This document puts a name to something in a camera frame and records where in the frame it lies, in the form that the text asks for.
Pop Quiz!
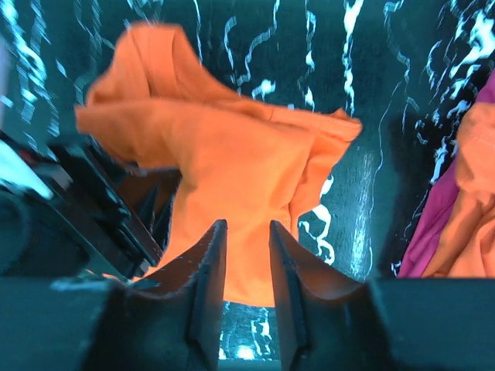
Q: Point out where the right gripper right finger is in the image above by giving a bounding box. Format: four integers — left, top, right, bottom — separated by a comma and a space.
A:
269, 221, 383, 370

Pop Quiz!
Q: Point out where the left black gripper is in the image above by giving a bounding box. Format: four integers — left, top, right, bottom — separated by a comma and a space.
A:
1, 133, 181, 277

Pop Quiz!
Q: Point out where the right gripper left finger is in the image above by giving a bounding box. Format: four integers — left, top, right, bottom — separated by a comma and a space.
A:
100, 220, 227, 370

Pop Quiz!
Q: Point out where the orange t shirt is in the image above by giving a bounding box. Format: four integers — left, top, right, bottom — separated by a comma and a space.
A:
423, 103, 494, 278
75, 22, 362, 307

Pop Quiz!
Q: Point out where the folded magenta t shirt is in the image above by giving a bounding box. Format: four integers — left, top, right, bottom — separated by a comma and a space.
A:
398, 77, 494, 277

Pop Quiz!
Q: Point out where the folded orange t shirt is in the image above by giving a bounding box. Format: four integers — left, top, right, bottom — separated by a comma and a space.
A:
423, 103, 494, 278

